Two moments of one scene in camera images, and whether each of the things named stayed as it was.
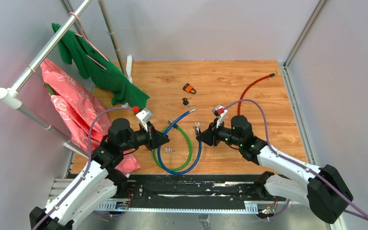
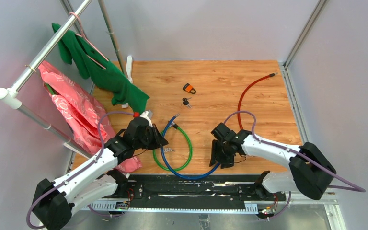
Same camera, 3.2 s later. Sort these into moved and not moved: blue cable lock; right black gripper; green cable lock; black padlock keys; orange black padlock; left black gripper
Moved: blue cable lock; right black gripper
Not moved: green cable lock; orange black padlock; left black gripper; black padlock keys
